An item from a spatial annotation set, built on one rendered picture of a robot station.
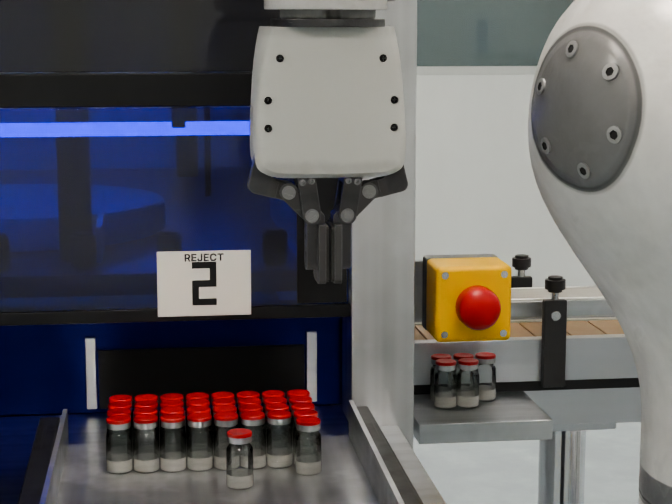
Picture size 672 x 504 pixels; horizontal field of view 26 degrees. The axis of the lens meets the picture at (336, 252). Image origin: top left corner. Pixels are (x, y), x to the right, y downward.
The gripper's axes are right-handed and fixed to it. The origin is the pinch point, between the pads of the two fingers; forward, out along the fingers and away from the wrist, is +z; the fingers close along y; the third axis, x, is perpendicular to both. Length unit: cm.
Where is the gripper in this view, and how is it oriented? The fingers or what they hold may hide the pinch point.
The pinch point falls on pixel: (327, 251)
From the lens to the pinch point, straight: 98.0
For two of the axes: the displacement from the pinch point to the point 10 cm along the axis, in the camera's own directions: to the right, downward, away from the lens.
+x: 1.3, 1.6, -9.8
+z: 0.0, 9.9, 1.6
